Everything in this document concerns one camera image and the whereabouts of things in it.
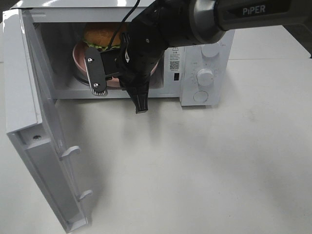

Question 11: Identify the round white door button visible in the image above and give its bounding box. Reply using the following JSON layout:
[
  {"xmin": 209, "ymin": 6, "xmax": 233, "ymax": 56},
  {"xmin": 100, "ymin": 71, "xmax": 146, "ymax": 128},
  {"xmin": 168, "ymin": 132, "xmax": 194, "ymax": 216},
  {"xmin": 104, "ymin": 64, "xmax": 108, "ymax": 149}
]
[{"xmin": 193, "ymin": 91, "xmax": 209, "ymax": 103}]

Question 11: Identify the lower white microwave knob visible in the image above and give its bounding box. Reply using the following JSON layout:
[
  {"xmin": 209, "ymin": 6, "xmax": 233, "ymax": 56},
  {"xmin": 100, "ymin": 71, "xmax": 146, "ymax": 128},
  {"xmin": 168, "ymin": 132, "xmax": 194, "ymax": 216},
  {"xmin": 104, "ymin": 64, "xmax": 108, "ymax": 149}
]
[{"xmin": 196, "ymin": 68, "xmax": 215, "ymax": 86}]

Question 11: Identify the burger with lettuce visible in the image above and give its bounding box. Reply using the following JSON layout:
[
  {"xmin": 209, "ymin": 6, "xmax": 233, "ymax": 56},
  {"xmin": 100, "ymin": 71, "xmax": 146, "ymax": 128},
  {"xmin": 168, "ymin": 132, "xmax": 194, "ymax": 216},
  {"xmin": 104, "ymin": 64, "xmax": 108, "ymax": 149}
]
[{"xmin": 83, "ymin": 22, "xmax": 119, "ymax": 51}]

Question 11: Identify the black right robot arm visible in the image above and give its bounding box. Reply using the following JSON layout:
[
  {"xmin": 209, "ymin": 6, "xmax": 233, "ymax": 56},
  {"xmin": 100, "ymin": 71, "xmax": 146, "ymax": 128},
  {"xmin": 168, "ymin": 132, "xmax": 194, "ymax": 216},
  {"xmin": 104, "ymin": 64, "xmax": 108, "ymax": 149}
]
[{"xmin": 103, "ymin": 0, "xmax": 312, "ymax": 113}]

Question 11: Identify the white microwave knob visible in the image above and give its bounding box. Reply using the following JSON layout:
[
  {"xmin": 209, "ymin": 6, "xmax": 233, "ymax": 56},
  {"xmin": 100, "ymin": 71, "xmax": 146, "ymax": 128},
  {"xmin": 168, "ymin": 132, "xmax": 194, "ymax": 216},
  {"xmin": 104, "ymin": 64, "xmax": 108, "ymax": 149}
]
[
  {"xmin": 201, "ymin": 42, "xmax": 220, "ymax": 58},
  {"xmin": 196, "ymin": 68, "xmax": 215, "ymax": 86}
]

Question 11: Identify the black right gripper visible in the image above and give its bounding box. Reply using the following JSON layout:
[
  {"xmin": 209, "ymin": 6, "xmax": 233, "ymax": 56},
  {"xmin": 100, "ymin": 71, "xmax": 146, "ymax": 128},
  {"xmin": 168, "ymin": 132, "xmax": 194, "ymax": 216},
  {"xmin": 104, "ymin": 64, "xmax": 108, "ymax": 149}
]
[{"xmin": 102, "ymin": 0, "xmax": 195, "ymax": 114}]

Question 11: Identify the white microwave door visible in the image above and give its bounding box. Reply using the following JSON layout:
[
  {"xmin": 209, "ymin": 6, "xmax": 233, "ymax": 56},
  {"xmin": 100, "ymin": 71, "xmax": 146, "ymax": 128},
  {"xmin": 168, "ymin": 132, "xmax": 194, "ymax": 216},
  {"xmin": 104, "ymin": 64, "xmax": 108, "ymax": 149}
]
[{"xmin": 3, "ymin": 9, "xmax": 92, "ymax": 233}]

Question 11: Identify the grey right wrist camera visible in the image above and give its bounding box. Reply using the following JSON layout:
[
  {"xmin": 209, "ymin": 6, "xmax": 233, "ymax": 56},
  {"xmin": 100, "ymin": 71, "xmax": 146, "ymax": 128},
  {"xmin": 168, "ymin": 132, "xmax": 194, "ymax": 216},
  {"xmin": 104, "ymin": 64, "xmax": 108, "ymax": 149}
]
[{"xmin": 85, "ymin": 47, "xmax": 107, "ymax": 96}]

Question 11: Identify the upper white microwave knob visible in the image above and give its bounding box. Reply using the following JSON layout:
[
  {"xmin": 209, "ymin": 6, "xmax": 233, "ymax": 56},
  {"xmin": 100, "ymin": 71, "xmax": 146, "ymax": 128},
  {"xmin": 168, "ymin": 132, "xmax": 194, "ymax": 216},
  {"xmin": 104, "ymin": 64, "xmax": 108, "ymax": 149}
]
[{"xmin": 201, "ymin": 42, "xmax": 220, "ymax": 58}]

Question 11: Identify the pink round plate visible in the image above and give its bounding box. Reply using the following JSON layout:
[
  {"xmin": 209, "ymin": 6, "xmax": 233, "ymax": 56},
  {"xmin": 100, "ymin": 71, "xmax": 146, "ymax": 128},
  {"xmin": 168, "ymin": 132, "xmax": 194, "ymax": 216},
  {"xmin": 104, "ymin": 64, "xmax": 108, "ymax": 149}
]
[{"xmin": 72, "ymin": 41, "xmax": 159, "ymax": 90}]

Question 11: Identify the glass microwave turntable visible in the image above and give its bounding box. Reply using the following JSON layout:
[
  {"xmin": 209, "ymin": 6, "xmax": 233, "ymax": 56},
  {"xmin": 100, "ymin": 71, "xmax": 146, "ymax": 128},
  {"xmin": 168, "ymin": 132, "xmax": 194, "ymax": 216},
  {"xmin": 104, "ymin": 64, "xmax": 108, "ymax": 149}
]
[{"xmin": 73, "ymin": 70, "xmax": 90, "ymax": 85}]

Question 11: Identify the white warning label sticker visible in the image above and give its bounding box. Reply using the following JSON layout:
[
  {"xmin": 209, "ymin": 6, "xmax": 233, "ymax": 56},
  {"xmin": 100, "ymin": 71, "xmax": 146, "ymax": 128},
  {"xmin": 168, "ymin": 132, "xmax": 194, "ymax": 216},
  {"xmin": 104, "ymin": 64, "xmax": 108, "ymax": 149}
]
[{"xmin": 169, "ymin": 47, "xmax": 180, "ymax": 71}]

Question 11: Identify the white microwave oven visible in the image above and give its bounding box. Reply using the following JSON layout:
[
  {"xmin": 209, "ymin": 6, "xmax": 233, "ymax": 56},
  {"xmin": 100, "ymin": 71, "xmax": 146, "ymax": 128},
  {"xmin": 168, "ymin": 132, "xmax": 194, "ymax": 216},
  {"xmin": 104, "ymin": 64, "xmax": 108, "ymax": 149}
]
[{"xmin": 13, "ymin": 0, "xmax": 234, "ymax": 106}]

